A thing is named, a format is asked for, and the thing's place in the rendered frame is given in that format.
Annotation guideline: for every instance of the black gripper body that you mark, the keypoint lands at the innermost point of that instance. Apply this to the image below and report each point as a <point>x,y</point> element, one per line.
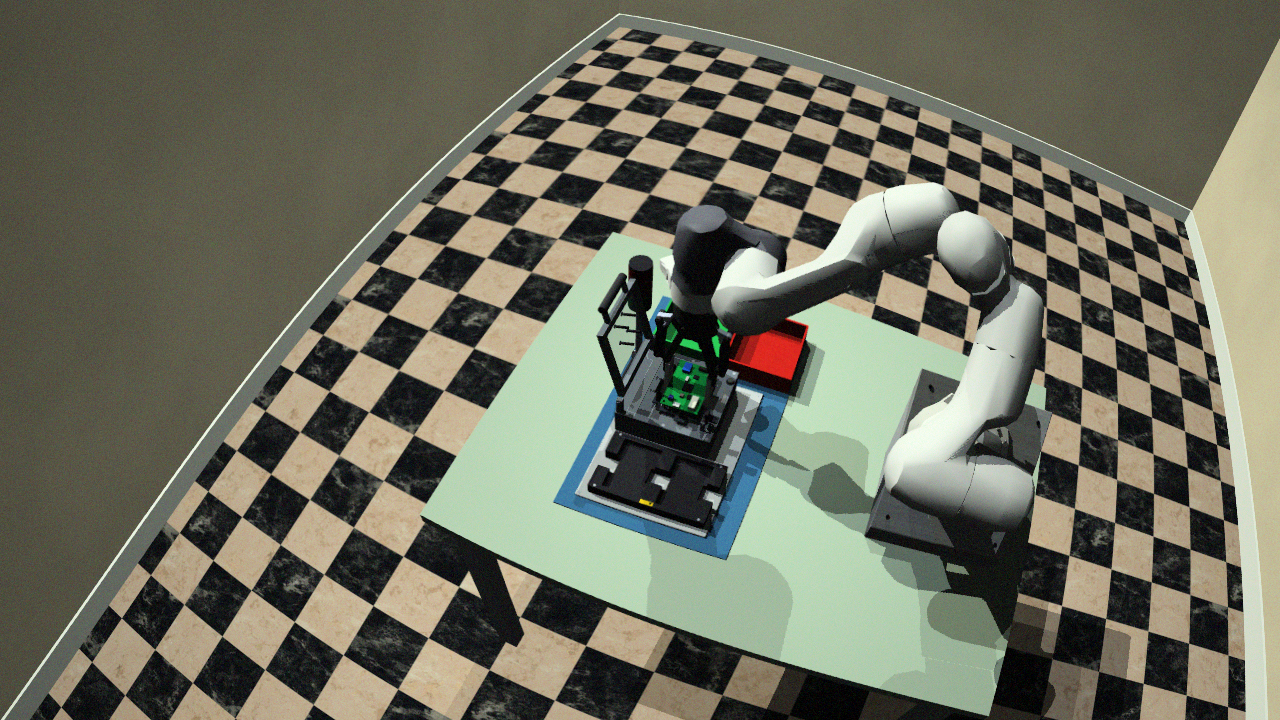
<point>704,322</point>

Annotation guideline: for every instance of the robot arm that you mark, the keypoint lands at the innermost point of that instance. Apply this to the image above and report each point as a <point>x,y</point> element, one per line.
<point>937,469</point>

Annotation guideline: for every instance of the green open-top bin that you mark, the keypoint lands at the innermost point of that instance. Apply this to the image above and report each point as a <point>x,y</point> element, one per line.
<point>684,349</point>

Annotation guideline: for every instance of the green circuit board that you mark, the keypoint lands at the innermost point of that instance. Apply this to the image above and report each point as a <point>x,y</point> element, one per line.
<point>686,388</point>

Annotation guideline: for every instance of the red open-top bin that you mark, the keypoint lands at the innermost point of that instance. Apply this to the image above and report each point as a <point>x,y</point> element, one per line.
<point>766,359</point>

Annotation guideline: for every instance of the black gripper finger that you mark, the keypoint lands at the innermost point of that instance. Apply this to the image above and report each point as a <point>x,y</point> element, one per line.
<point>662,320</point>
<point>710,357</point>

